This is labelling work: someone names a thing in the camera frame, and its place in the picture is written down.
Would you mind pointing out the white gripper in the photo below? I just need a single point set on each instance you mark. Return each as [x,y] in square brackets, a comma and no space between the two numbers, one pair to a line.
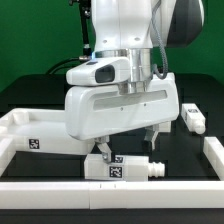
[96,112]

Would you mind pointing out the white desk tabletop tray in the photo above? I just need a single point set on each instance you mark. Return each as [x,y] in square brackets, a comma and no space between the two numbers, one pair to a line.
[41,130]

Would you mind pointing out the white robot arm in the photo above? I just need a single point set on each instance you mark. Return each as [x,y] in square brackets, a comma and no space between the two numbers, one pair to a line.
[126,84]

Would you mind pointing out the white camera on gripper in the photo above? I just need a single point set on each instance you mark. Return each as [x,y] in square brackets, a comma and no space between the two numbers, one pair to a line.
[100,71]

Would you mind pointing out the white L-shaped fence wall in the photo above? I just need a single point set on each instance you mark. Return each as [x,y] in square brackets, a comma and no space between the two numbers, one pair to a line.
[105,195]

